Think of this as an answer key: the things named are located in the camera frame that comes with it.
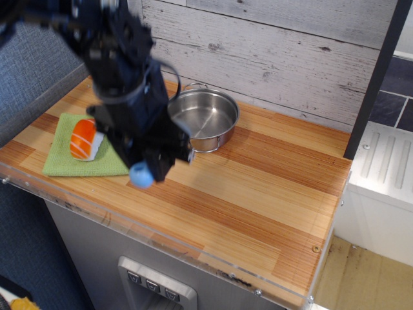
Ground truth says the yellow object bottom left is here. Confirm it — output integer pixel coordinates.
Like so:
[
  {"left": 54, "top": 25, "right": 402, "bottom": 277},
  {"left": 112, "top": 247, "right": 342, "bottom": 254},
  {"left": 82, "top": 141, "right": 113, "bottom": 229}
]
[{"left": 10, "top": 298, "right": 40, "bottom": 310}]

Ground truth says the salmon sushi toy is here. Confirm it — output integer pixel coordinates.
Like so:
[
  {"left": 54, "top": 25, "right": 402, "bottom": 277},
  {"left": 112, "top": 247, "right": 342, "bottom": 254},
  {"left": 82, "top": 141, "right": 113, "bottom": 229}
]
[{"left": 70, "top": 118, "right": 104, "bottom": 161}]

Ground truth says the clear acrylic table edge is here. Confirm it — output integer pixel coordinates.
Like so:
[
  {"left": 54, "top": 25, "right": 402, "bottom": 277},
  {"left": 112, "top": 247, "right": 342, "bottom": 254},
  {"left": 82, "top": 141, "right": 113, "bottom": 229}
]
[{"left": 1, "top": 164, "right": 315, "bottom": 309}]

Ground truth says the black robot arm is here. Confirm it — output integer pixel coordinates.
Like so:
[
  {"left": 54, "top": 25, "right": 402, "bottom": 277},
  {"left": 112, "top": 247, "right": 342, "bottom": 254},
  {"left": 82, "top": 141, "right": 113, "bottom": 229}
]
[{"left": 1, "top": 1, "right": 194, "bottom": 182}]

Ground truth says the blue grey toy spoon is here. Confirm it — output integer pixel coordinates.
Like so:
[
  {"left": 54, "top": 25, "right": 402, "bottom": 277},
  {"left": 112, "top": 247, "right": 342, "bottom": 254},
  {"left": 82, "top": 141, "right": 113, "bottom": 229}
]
[{"left": 129, "top": 161, "right": 154, "bottom": 189}]

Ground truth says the stainless steel pot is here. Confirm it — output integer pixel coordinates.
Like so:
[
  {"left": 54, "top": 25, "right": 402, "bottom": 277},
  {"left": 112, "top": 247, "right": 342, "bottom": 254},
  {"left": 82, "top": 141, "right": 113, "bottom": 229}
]
[{"left": 168, "top": 87, "right": 240, "bottom": 153}]

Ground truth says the green cloth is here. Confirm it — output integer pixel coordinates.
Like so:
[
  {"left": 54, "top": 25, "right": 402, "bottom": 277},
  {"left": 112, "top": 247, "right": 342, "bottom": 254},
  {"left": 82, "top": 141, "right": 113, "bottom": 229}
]
[{"left": 43, "top": 113, "right": 129, "bottom": 177}]

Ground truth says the white toy sink unit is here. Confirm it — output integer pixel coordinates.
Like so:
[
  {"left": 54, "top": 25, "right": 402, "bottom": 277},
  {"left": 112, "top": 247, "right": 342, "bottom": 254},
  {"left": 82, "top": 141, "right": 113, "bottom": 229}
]
[{"left": 334, "top": 122, "right": 412, "bottom": 265}]

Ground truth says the dark grey right post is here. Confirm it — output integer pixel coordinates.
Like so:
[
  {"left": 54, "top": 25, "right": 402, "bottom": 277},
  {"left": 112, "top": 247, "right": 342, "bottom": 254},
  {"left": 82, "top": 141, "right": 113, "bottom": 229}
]
[{"left": 343, "top": 0, "right": 412, "bottom": 160}]

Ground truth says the silver dispenser panel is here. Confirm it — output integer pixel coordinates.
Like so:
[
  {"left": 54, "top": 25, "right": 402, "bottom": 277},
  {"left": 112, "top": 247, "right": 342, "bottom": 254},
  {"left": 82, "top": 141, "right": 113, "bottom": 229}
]
[{"left": 117, "top": 256, "right": 198, "bottom": 309}]

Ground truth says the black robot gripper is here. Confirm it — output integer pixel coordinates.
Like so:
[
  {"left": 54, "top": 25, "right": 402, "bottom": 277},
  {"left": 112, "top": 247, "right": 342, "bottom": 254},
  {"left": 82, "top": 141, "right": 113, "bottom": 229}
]
[{"left": 87, "top": 64, "right": 194, "bottom": 182}]

